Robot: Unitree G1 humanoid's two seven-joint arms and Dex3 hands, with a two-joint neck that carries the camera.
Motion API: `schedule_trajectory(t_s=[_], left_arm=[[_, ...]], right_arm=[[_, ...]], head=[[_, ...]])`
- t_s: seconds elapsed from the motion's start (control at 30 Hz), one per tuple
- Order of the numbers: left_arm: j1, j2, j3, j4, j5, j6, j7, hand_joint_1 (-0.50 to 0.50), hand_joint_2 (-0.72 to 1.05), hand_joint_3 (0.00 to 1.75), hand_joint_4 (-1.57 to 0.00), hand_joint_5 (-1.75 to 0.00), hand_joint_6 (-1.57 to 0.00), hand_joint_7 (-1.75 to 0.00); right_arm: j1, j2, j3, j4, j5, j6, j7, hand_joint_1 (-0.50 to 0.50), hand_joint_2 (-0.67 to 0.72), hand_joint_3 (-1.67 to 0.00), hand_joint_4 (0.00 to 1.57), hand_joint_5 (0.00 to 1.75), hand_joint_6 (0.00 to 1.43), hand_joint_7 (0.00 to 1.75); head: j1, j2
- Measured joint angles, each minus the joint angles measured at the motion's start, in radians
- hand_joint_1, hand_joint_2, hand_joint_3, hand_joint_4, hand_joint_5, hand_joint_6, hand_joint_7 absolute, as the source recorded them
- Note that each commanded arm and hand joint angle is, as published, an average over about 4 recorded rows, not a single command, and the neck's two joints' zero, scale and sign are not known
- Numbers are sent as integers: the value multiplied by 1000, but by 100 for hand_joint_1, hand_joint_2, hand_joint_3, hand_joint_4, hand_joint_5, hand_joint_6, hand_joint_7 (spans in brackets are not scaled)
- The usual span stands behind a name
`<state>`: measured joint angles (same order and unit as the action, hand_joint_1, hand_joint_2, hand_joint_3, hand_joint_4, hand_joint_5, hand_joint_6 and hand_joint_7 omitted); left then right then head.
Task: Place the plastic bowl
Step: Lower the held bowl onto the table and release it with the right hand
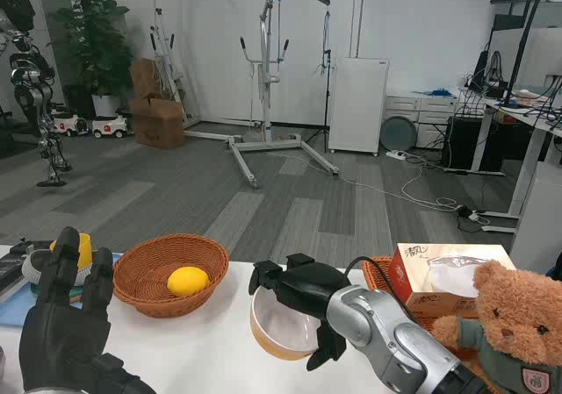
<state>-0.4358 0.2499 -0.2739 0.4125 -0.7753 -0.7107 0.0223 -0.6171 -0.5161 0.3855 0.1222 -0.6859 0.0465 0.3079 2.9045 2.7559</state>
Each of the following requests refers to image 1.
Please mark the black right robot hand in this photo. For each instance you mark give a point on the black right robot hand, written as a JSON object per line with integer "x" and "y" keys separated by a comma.
{"x": 307, "y": 288}

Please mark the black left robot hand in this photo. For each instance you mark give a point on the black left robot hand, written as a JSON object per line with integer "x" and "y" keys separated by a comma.
{"x": 61, "y": 337}

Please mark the white orange plastic bowl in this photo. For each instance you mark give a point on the white orange plastic bowl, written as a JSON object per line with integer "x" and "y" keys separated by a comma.
{"x": 281, "y": 328}

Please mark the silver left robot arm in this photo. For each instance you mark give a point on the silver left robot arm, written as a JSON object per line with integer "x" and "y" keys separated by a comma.
{"x": 48, "y": 391}

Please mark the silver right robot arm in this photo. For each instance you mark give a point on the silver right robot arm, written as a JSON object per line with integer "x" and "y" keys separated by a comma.
{"x": 395, "y": 337}

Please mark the green plate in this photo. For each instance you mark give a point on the green plate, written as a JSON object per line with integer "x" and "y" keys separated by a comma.
{"x": 74, "y": 295}

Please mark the light blue mat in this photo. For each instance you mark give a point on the light blue mat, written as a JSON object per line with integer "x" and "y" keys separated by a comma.
{"x": 17, "y": 310}

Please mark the white grey sneaker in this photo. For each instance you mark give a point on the white grey sneaker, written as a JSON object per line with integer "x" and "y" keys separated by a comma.
{"x": 35, "y": 269}

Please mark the black flat device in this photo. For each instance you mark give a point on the black flat device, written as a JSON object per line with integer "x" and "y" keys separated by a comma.
{"x": 11, "y": 267}

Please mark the yellow plastic cup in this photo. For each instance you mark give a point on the yellow plastic cup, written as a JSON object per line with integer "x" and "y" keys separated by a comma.
{"x": 85, "y": 249}

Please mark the round brown wicker basket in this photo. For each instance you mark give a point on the round brown wicker basket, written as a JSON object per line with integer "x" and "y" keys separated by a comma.
{"x": 145, "y": 275}

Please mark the yellow lemon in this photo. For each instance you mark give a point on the yellow lemon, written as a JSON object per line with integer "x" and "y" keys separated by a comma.
{"x": 189, "y": 281}

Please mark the rectangular brown wicker tray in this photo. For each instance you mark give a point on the rectangular brown wicker tray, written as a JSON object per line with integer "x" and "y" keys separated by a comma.
{"x": 423, "y": 321}

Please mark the red beige tissue box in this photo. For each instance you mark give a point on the red beige tissue box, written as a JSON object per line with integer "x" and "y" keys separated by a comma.
{"x": 439, "y": 280}

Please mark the round grey tray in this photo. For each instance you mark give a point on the round grey tray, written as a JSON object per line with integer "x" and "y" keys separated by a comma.
{"x": 398, "y": 133}

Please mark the black white power strip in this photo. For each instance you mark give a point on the black white power strip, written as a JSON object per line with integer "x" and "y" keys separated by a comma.
{"x": 472, "y": 215}

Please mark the tall white cabinet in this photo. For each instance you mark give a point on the tall white cabinet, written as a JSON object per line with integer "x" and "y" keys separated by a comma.
{"x": 358, "y": 104}

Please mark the black tripod stand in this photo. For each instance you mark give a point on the black tripod stand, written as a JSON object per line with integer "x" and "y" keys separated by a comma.
{"x": 327, "y": 95}

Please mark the brown teddy bear green shirt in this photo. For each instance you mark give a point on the brown teddy bear green shirt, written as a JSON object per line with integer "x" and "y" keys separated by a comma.
{"x": 513, "y": 306}

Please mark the white drawer unit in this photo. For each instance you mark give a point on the white drawer unit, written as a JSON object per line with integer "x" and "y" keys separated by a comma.
{"x": 401, "y": 104}
{"x": 437, "y": 117}

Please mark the white patient lift hoist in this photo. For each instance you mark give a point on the white patient lift hoist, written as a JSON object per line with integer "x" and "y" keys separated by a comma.
{"x": 265, "y": 82}

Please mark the white toy car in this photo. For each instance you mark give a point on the white toy car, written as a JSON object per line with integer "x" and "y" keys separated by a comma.
{"x": 68, "y": 125}
{"x": 110, "y": 126}

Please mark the black computer tower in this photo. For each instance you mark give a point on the black computer tower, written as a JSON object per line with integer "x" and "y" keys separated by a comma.
{"x": 461, "y": 141}

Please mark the large brown cardboard box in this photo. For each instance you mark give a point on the large brown cardboard box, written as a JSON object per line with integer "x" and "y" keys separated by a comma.
{"x": 158, "y": 124}

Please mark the white plant pot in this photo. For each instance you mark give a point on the white plant pot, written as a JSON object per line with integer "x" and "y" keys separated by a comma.
{"x": 105, "y": 105}

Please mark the white side panel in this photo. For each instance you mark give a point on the white side panel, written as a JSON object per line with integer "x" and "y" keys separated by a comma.
{"x": 540, "y": 218}

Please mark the white office desk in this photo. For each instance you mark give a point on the white office desk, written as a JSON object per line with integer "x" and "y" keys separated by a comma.
{"x": 531, "y": 148}

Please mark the small brown cardboard box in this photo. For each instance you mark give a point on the small brown cardboard box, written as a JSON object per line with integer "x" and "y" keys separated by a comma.
{"x": 147, "y": 78}

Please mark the black silver humanoid robot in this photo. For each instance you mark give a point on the black silver humanoid robot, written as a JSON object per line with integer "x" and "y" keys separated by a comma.
{"x": 28, "y": 73}

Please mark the green potted plant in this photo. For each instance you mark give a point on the green potted plant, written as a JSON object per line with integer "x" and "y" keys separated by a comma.
{"x": 92, "y": 38}

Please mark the white folded lift frame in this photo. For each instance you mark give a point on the white folded lift frame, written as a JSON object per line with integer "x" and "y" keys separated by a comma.
{"x": 169, "y": 60}

